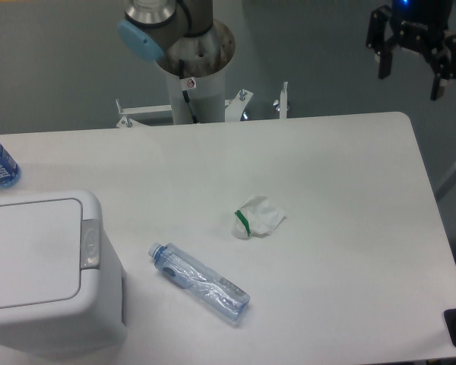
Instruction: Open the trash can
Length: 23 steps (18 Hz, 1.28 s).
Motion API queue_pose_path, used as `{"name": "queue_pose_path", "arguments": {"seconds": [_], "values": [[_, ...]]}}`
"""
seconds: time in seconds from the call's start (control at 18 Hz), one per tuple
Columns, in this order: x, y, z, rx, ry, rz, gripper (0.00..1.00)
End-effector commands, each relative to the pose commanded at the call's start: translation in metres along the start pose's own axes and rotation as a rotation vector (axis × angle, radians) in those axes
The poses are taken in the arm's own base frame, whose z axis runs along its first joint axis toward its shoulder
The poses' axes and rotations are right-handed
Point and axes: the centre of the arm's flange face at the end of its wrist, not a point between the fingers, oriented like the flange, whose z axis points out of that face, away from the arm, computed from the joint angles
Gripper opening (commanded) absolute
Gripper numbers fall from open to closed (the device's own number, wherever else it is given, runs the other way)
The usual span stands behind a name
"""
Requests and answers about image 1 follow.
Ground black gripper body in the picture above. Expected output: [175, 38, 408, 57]
[390, 0, 452, 63]

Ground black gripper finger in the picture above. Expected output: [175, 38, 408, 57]
[366, 7, 396, 79]
[430, 33, 456, 100]

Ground white push-lid trash can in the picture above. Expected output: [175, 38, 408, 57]
[0, 190, 127, 356]

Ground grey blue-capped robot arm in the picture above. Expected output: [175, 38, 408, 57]
[117, 1, 456, 100]

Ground crumpled white paper cup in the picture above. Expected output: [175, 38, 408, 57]
[231, 195, 287, 240]

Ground empty clear plastic bottle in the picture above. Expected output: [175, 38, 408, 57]
[148, 243, 251, 322]

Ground white metal base frame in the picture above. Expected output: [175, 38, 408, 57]
[116, 81, 290, 129]

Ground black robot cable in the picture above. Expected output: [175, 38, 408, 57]
[177, 58, 200, 125]

